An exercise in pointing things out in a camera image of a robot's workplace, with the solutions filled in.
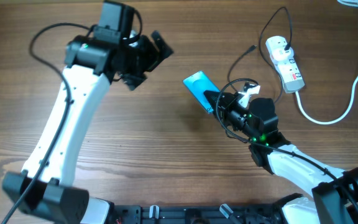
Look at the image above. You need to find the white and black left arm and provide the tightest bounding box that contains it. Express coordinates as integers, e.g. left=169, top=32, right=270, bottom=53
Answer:
left=2, top=31, right=173, bottom=223

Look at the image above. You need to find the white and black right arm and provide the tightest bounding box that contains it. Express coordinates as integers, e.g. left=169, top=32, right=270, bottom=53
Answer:
left=203, top=90, right=358, bottom=223

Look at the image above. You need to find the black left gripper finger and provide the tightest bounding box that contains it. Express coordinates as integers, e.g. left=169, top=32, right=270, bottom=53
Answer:
left=121, top=73, right=147, bottom=91
left=151, top=30, right=173, bottom=63

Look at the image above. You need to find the white power strip cable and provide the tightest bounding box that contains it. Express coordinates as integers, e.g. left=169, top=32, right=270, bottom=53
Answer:
left=294, top=0, right=358, bottom=126

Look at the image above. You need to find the white power strip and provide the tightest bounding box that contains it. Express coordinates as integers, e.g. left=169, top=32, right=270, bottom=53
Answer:
left=265, top=35, right=305, bottom=93

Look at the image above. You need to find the blue screen smartphone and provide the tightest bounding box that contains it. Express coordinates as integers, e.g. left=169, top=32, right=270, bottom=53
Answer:
left=183, top=71, right=220, bottom=114

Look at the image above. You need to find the white charger plug adapter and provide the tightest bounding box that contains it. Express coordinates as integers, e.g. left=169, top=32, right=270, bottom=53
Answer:
left=270, top=47, right=294, bottom=64

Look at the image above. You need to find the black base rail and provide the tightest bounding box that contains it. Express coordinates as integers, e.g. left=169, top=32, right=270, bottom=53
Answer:
left=108, top=203, right=287, bottom=224

